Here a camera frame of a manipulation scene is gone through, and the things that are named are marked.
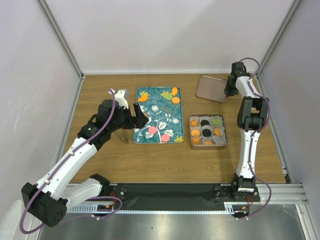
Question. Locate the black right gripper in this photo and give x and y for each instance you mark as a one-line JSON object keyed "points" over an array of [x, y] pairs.
{"points": [[228, 92]]}

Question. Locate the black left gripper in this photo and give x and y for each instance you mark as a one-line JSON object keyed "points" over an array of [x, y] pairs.
{"points": [[138, 121]]}

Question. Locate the brown tin lid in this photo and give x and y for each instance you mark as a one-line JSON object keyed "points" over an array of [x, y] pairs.
{"points": [[211, 88]]}

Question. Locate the orange swirl cookie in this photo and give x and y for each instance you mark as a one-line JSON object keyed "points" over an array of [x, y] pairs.
{"points": [[193, 123]]}

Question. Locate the orange dotted round cookie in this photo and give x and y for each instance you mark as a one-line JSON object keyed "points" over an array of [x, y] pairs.
{"points": [[195, 133]]}

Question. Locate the green sandwich cookie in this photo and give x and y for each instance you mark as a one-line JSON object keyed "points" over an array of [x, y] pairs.
{"points": [[216, 122], [168, 97]]}

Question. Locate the tan swirl cookie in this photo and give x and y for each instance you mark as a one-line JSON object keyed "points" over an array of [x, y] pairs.
{"points": [[196, 140]]}

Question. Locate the black sandwich cookie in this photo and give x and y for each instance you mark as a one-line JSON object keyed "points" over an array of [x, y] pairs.
{"points": [[206, 133], [204, 122]]}

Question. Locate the tan dotted round cookie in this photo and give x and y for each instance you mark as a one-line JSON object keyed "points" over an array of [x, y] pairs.
{"points": [[218, 132]]}

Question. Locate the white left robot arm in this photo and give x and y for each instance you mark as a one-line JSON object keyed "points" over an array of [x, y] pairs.
{"points": [[49, 199]]}

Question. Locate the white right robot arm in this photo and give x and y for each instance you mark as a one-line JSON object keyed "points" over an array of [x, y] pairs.
{"points": [[252, 117]]}

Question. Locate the pink sandwich cookie left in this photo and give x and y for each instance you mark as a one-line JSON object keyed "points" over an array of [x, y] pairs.
{"points": [[152, 129]]}

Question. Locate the pink sandwich cookie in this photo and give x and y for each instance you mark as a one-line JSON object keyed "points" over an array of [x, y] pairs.
{"points": [[165, 138], [152, 129]]}

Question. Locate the orange fish cookie left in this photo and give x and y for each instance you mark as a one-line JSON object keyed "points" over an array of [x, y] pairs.
{"points": [[143, 98]]}

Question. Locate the orange fish cookie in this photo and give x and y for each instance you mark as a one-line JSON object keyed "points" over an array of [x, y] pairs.
{"points": [[143, 98], [174, 91]]}

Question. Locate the teal floral tray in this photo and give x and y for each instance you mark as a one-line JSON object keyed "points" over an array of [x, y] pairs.
{"points": [[166, 116]]}

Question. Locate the pink sandwich cookie right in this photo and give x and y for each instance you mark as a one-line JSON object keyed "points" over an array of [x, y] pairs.
{"points": [[165, 138]]}

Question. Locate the green sandwich cookie top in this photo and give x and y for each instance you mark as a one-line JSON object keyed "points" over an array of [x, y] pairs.
{"points": [[168, 97]]}

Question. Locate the tan dotted cookie top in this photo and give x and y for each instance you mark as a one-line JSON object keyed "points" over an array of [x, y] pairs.
{"points": [[176, 100]]}

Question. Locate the orange fish cookie right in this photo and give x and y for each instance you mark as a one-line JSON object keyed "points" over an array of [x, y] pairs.
{"points": [[174, 91]]}

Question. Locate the brown cookie tin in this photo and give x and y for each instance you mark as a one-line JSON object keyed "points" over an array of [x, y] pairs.
{"points": [[208, 147]]}

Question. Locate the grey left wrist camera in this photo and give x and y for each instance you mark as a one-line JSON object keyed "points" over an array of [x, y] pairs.
{"points": [[123, 93]]}

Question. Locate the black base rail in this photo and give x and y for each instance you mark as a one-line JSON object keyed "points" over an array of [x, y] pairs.
{"points": [[176, 197]]}

